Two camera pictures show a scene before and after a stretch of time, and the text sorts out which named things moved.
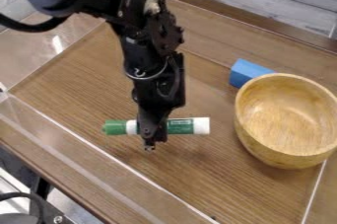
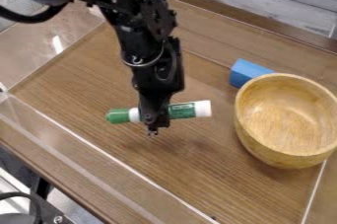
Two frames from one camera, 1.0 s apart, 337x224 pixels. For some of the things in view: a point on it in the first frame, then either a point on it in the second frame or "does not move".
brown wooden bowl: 284,120 does not move
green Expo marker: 178,126 → 178,111
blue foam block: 246,71 does not move
